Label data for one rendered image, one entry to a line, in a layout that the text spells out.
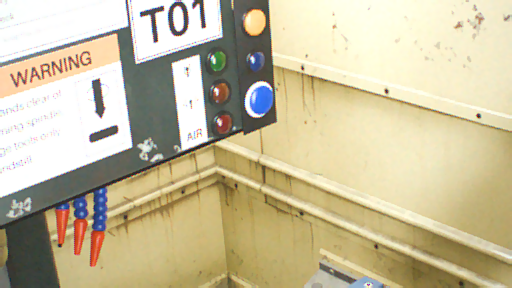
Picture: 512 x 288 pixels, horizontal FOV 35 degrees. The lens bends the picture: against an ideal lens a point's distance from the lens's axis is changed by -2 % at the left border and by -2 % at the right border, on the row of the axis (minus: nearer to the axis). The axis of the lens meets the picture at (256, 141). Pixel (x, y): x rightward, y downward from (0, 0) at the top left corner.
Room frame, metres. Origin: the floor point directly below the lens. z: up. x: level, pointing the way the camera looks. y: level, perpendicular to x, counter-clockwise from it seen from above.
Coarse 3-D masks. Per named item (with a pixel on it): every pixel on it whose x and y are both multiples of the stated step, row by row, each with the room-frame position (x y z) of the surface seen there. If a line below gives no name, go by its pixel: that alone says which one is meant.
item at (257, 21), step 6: (252, 12) 0.78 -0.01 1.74; (258, 12) 0.78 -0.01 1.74; (246, 18) 0.77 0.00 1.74; (252, 18) 0.78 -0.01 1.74; (258, 18) 0.78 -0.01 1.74; (264, 18) 0.79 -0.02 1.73; (246, 24) 0.77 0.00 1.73; (252, 24) 0.77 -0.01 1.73; (258, 24) 0.78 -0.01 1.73; (264, 24) 0.79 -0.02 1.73; (246, 30) 0.77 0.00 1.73; (252, 30) 0.77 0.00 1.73; (258, 30) 0.78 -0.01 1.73
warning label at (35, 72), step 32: (32, 64) 0.63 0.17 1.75; (64, 64) 0.65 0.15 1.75; (96, 64) 0.67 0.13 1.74; (0, 96) 0.61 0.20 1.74; (32, 96) 0.63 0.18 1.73; (64, 96) 0.65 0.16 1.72; (96, 96) 0.67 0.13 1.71; (0, 128) 0.61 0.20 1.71; (32, 128) 0.63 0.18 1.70; (64, 128) 0.65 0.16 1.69; (96, 128) 0.67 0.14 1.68; (128, 128) 0.69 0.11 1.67; (0, 160) 0.61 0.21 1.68; (32, 160) 0.62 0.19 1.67; (64, 160) 0.64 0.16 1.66; (0, 192) 0.60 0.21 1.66
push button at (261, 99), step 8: (256, 88) 0.78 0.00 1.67; (264, 88) 0.78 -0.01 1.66; (256, 96) 0.77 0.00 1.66; (264, 96) 0.78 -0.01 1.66; (272, 96) 0.79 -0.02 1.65; (256, 104) 0.77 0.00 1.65; (264, 104) 0.78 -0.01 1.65; (272, 104) 0.79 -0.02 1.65; (256, 112) 0.77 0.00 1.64; (264, 112) 0.78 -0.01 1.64
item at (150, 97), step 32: (224, 0) 0.77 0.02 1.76; (128, 32) 0.70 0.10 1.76; (224, 32) 0.76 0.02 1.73; (0, 64) 0.62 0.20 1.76; (128, 64) 0.69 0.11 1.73; (160, 64) 0.71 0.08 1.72; (128, 96) 0.69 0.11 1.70; (160, 96) 0.71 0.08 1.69; (160, 128) 0.71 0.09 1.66; (96, 160) 0.66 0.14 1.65; (128, 160) 0.68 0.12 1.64; (160, 160) 0.71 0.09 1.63; (32, 192) 0.62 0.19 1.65; (64, 192) 0.64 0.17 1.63; (0, 224) 0.60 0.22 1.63
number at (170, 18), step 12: (168, 0) 0.72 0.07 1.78; (180, 0) 0.73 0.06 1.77; (192, 0) 0.74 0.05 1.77; (204, 0) 0.75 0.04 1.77; (168, 12) 0.72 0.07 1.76; (180, 12) 0.73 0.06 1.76; (192, 12) 0.74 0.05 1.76; (204, 12) 0.75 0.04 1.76; (168, 24) 0.72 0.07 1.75; (180, 24) 0.73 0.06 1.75; (192, 24) 0.74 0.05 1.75; (204, 24) 0.75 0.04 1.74; (168, 36) 0.72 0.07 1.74; (180, 36) 0.73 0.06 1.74; (192, 36) 0.74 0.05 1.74
